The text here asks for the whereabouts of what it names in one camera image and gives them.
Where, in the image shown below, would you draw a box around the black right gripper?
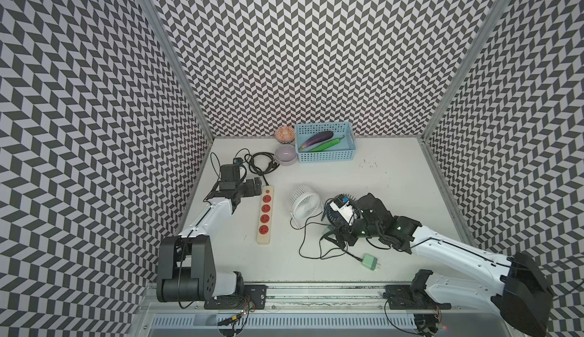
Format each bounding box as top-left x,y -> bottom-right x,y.
322,211 -> 382,250

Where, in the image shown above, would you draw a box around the green plug white fan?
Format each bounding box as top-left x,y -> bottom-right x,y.
361,253 -> 380,271

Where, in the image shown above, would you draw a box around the dark blue desk fan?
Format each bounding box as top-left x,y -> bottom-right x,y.
324,194 -> 355,227

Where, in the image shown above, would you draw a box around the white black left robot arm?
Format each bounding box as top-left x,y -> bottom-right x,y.
156,164 -> 262,308

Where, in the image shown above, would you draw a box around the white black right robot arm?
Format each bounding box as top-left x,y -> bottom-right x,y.
323,193 -> 554,336

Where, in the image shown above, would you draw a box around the beige power strip red sockets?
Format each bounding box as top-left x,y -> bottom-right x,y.
256,186 -> 275,245

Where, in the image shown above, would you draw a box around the white desk fan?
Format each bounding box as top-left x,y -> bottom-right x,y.
286,184 -> 324,228

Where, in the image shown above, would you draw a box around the lilac plastic bowl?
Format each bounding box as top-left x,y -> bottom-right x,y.
275,144 -> 297,166

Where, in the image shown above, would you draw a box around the orange blue patterned bowl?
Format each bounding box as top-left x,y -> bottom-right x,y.
274,126 -> 296,144

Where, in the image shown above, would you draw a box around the light blue perforated basket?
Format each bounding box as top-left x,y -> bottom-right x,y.
294,122 -> 357,163

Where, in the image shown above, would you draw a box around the green toy cucumber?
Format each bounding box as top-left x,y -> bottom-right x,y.
310,137 -> 344,152

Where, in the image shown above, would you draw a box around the purple toy eggplant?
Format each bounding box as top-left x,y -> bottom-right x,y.
299,131 -> 334,151

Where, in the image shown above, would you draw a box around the black power strip cable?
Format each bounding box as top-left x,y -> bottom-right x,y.
243,151 -> 280,186

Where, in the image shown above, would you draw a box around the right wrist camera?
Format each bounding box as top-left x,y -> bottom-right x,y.
329,194 -> 356,225

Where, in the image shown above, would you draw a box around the black white fan cable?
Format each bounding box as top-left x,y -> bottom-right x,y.
289,213 -> 364,261

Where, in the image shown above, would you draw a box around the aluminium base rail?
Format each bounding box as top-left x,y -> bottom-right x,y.
127,282 -> 520,336

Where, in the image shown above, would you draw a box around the aluminium corner post left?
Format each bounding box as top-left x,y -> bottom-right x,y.
136,0 -> 214,142

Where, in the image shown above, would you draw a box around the aluminium corner post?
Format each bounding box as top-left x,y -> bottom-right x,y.
136,0 -> 214,142
421,0 -> 511,143

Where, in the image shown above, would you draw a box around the aluminium corner post right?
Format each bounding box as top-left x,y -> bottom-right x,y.
421,0 -> 511,143

